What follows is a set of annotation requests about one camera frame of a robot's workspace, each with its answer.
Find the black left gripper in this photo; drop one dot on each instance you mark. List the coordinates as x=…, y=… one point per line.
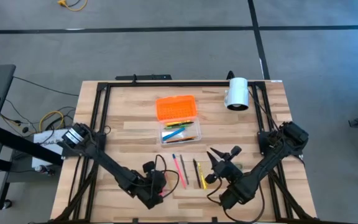
x=152, y=189

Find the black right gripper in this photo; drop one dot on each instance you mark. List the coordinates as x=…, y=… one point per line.
x=225, y=172

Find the long yellow highlighter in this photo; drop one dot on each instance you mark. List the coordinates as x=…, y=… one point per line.
x=202, y=176

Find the pink pencil blue eraser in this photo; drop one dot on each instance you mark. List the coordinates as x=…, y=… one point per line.
x=179, y=171

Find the grey marker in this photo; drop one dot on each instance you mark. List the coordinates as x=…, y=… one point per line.
x=184, y=170

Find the thin black pen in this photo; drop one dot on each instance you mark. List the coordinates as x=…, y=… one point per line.
x=186, y=124

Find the blue pen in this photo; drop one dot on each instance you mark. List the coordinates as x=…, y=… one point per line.
x=173, y=134

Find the green pen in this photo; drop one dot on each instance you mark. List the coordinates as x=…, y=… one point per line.
x=174, y=127

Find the yellow highlighter black print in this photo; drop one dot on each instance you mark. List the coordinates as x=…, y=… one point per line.
x=177, y=122

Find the clear supply box orange lid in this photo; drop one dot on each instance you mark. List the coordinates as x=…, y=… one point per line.
x=176, y=107

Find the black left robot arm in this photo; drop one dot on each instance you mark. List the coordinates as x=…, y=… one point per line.
x=110, y=161

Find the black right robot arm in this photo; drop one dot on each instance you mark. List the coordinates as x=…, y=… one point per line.
x=259, y=174

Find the white printed box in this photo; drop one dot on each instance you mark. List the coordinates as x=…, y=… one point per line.
x=47, y=140

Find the white spot lamp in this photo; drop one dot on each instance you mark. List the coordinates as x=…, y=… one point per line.
x=236, y=93

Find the black power strip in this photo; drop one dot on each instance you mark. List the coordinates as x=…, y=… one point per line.
x=143, y=77

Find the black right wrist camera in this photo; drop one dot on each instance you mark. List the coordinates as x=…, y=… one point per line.
x=235, y=151

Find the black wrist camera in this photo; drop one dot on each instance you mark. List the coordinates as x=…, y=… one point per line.
x=148, y=167
x=235, y=151

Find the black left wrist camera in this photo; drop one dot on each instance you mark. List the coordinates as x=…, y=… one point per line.
x=148, y=167

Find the black table frame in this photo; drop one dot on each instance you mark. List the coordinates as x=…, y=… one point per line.
x=179, y=84

